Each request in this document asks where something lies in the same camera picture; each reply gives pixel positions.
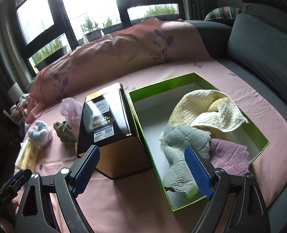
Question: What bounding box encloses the grey purple microfiber cloth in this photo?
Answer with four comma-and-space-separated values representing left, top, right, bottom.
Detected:
160, 126, 249, 199

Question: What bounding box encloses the pile of clothes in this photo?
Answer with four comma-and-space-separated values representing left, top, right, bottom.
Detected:
10, 93, 29, 125

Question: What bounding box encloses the striped cushion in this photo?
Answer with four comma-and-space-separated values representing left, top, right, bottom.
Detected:
205, 6, 242, 21

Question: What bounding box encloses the pink leaf print pillow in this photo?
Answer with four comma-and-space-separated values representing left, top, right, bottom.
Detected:
26, 17, 211, 124

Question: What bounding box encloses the black gold tea box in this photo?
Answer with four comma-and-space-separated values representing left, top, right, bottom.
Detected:
77, 83, 151, 180

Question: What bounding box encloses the green open box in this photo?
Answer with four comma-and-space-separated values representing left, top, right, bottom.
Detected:
130, 73, 269, 211

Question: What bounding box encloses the black planter box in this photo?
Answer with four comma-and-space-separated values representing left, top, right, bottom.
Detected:
36, 46, 68, 71

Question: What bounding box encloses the cream waffle towel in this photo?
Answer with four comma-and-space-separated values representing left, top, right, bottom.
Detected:
167, 90, 248, 139

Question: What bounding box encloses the lilac mesh scrunchie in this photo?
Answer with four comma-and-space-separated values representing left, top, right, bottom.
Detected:
59, 97, 83, 137

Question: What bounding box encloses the yellow tissue pack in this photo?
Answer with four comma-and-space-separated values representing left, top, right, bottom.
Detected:
15, 139, 40, 172

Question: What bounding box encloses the light blue plush elephant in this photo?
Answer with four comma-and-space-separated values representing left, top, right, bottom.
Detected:
28, 120, 52, 148

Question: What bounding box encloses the dark grey sofa cushion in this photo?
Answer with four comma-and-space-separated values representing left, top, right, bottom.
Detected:
186, 0, 287, 232

